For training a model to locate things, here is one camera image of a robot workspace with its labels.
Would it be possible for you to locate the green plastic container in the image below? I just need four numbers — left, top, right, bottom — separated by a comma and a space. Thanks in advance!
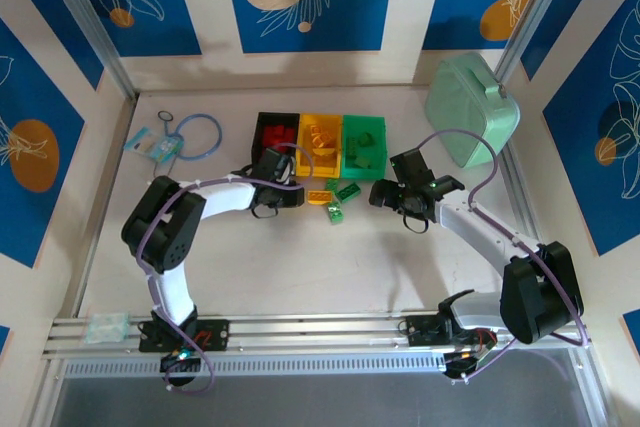
340, 115, 391, 182

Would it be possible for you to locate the yellow plastic container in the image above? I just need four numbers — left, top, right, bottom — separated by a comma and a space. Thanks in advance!
295, 113, 345, 180

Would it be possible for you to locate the black plastic container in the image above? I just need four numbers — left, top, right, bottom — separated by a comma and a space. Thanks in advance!
249, 111, 302, 171

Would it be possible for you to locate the blue stethoscope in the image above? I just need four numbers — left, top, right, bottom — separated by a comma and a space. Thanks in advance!
148, 110, 223, 186

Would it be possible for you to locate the mint green zip case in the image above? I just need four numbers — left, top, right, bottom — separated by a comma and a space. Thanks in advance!
424, 51, 522, 170

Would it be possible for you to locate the light blue blister packet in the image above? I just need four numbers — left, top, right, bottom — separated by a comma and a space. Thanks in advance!
122, 126, 183, 165

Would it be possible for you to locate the grey metal panel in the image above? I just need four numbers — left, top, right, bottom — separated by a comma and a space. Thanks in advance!
48, 375, 606, 427

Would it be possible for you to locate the clear plastic packet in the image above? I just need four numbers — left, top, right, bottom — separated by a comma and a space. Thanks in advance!
85, 312, 130, 345

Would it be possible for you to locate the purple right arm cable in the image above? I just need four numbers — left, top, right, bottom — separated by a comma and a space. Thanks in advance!
414, 129, 592, 386

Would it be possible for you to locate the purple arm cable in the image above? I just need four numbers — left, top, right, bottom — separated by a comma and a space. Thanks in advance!
414, 129, 592, 386
135, 142, 316, 396

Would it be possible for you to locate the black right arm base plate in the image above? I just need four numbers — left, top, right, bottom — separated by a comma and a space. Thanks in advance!
406, 315, 500, 349

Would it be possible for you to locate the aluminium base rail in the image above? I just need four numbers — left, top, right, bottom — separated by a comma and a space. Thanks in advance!
42, 314, 604, 379

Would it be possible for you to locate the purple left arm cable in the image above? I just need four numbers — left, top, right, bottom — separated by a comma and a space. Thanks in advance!
135, 142, 316, 396

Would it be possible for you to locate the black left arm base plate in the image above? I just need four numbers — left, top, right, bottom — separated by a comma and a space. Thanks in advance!
138, 318, 232, 354

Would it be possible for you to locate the aluminium frame post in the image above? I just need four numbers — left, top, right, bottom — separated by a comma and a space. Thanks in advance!
493, 0, 574, 86
35, 0, 140, 101

